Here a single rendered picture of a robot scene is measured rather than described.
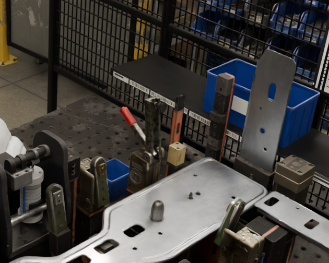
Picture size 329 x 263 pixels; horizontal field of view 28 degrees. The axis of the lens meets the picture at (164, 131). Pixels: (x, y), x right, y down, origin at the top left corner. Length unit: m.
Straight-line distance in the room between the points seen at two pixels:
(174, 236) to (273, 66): 0.52
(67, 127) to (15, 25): 2.09
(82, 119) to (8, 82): 1.90
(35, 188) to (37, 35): 2.91
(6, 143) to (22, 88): 2.43
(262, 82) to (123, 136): 0.87
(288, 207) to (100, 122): 1.08
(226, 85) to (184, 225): 0.47
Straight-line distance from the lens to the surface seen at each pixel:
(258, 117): 1.79
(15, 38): 4.57
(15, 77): 4.51
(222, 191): 1.72
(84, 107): 2.67
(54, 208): 1.51
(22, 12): 4.45
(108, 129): 2.54
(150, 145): 1.68
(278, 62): 1.71
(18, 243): 1.55
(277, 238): 1.63
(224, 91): 1.87
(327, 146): 1.97
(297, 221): 1.67
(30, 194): 1.55
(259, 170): 1.83
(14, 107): 4.13
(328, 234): 1.66
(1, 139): 1.92
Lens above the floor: 1.96
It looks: 30 degrees down
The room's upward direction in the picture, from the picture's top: 7 degrees clockwise
